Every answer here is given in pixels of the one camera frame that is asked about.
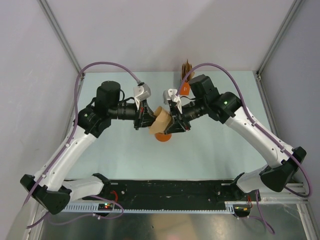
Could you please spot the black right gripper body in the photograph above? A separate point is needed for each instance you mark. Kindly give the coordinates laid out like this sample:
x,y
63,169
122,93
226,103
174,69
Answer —
x,y
176,114

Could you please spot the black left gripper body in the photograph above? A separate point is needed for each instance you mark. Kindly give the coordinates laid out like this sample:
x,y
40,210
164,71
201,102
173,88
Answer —
x,y
138,118

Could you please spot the brown paper coffee filter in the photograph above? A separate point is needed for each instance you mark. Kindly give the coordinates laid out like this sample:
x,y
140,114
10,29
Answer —
x,y
162,120

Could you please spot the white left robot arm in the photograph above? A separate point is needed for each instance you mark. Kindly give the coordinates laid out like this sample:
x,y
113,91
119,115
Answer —
x,y
49,186

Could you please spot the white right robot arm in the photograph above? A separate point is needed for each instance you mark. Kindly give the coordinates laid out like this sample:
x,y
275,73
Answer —
x,y
282,159

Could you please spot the orange coffee filter box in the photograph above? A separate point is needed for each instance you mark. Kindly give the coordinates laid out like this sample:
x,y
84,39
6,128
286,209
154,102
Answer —
x,y
185,89

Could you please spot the orange glass carafe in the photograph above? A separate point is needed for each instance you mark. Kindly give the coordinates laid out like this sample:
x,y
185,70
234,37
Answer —
x,y
163,137

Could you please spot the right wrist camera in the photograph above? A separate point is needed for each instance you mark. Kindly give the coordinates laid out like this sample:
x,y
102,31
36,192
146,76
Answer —
x,y
171,95

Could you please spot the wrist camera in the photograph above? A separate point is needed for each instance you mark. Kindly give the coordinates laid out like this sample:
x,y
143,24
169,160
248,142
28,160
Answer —
x,y
171,95
141,93

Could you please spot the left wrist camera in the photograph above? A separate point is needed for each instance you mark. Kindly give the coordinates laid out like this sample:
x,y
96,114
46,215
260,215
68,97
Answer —
x,y
141,93

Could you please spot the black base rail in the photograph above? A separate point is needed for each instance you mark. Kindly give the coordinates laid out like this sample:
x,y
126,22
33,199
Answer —
x,y
175,195

